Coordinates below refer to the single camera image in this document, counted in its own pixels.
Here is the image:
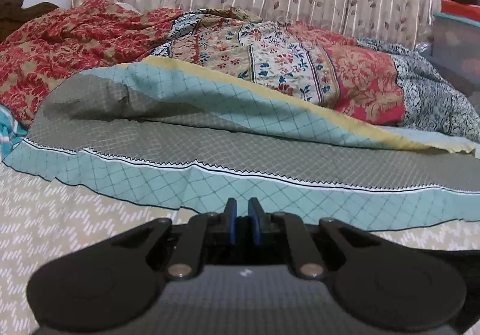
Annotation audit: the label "clear teal storage bins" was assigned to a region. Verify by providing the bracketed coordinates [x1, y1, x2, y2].
[432, 0, 479, 96]

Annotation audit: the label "teal white patterned pillow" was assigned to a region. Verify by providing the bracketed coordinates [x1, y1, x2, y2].
[0, 105, 28, 162]

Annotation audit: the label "carved wooden headboard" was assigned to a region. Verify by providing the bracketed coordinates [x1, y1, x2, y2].
[0, 0, 58, 43]

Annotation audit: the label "red floral quilt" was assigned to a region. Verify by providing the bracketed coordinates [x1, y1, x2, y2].
[1, 0, 406, 125]

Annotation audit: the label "patterned teal beige bedsheet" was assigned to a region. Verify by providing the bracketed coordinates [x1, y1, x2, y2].
[1, 56, 479, 334]

